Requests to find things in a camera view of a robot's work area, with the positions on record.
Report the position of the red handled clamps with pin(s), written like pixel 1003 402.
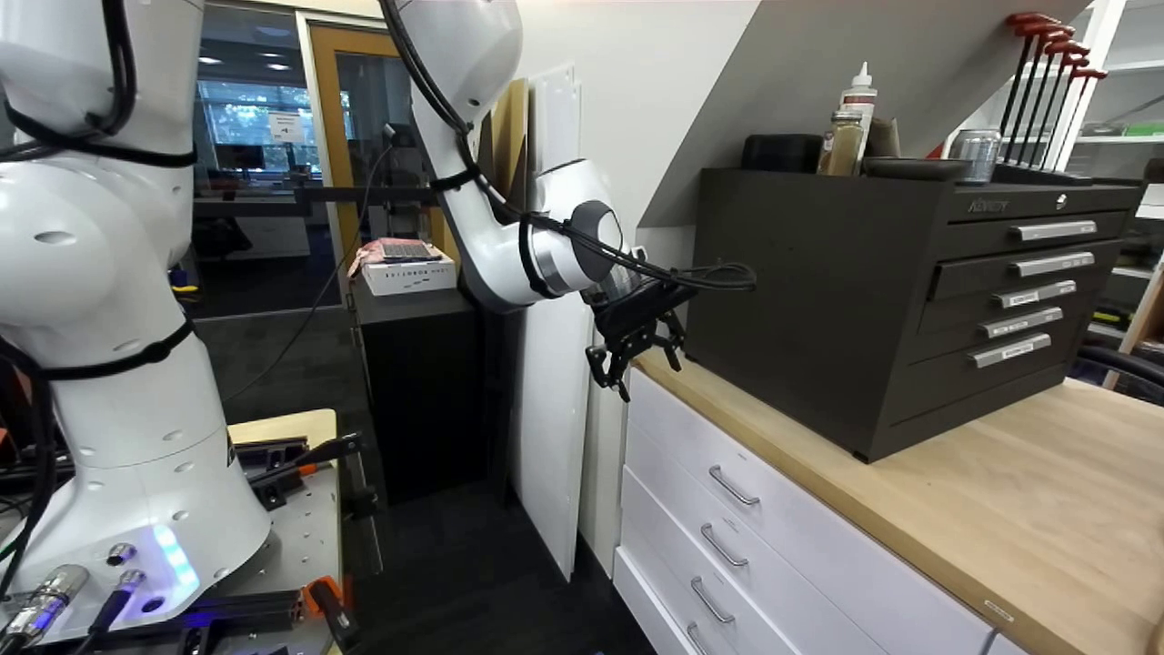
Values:
pixel 1048 68

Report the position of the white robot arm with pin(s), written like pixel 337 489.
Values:
pixel 95 207

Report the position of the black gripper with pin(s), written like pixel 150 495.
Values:
pixel 632 327

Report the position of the white topmost cabinet drawer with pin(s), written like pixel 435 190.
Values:
pixel 810 574

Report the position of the orange handled tool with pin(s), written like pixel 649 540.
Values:
pixel 334 614

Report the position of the metal can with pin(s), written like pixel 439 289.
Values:
pixel 975 146

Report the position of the pink white box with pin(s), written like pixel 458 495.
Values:
pixel 400 268

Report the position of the white cabinet with wood top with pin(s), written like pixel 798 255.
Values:
pixel 1040 518

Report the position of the white leaning board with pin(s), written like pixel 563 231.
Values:
pixel 551 425

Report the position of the black metal tool chest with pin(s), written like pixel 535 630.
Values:
pixel 889 311

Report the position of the brown glue bottle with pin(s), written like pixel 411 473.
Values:
pixel 840 144

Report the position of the white glue bottle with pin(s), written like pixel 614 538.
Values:
pixel 859 102

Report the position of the black pedestal cabinet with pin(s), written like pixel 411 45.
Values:
pixel 435 368

